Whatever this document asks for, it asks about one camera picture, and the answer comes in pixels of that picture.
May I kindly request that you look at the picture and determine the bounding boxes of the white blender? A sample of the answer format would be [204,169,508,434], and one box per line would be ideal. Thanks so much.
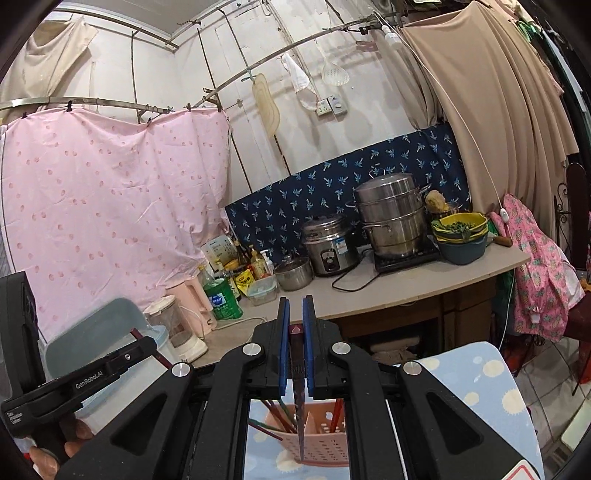
[143,295,209,366]

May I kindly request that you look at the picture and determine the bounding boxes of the white wall socket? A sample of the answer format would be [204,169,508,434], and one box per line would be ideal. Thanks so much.
[316,95,348,117]

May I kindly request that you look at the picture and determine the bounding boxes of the black power cable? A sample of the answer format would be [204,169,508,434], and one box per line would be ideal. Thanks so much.
[331,249,384,293]

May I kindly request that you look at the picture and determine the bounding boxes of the white slotted ladle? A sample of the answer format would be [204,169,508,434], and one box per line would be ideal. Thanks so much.
[320,43,347,87]

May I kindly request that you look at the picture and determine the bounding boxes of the black induction cooker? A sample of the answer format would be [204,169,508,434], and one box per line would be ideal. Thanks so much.
[371,244,442,273]

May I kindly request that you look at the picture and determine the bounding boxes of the beige hanging cloth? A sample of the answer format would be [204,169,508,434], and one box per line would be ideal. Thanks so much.
[8,17,99,112]

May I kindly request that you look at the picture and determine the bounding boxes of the beige curtain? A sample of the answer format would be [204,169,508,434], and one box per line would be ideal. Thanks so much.
[396,4,581,219]

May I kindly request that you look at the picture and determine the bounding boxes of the green detergent bottle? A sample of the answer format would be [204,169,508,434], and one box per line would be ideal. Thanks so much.
[202,271,245,322]

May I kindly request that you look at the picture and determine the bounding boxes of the small steel pot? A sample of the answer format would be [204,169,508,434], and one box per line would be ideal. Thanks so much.
[273,256,315,292]

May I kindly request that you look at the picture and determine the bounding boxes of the beige hanging cutting board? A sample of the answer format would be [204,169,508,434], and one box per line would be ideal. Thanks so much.
[251,73,282,140]

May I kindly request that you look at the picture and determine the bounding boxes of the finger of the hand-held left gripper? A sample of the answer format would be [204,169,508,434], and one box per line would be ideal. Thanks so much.
[111,335,160,377]

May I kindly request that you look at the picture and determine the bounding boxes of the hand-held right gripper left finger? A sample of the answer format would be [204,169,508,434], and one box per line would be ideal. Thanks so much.
[55,296,291,480]

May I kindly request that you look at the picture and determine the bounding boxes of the clear food container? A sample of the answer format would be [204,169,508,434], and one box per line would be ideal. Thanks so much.
[246,276,280,306]

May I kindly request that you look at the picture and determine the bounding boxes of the green chopstick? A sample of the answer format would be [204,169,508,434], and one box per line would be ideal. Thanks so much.
[250,418,283,441]

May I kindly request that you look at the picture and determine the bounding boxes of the silver rice cooker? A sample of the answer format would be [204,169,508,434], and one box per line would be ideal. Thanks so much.
[302,214,361,278]

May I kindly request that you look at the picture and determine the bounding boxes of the pink pineapple-print garment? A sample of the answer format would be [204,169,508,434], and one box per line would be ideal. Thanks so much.
[488,193,588,343]

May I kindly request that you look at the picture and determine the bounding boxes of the person's left hand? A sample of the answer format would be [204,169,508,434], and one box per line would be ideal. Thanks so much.
[28,412,96,480]

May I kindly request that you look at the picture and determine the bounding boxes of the pink electric kettle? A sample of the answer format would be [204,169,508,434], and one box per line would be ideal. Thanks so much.
[165,276,219,339]

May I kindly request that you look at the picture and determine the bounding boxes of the blue leaf-print cloth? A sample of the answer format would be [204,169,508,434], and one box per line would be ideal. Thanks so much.
[224,122,472,274]

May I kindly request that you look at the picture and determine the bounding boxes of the white carton box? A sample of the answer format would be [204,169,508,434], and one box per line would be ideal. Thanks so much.
[201,234,236,273]

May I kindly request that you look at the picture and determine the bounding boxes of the white hanging mesh bag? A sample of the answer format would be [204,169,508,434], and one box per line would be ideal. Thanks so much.
[281,52,320,112]

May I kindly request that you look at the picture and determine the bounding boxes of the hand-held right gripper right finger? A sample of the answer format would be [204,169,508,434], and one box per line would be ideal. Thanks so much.
[302,294,537,480]

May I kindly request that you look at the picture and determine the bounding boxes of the pink plastic utensil basket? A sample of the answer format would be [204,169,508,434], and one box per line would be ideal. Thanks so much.
[249,400,348,465]

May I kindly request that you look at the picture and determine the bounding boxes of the grey-lidded white storage box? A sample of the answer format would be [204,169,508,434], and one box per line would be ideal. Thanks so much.
[45,297,168,435]

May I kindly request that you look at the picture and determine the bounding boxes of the red-capped dark red chopstick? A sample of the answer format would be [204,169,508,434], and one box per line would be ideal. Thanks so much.
[288,324,308,461]

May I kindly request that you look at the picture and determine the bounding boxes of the stacked yellow and blue bowls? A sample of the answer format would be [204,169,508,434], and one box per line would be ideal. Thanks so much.
[431,212,491,267]

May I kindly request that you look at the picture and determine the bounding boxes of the pink dotted curtain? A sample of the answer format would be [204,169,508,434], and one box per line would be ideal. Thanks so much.
[0,107,232,343]

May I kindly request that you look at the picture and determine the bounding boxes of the large steel steamer pot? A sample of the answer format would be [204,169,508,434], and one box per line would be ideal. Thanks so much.
[353,172,431,260]

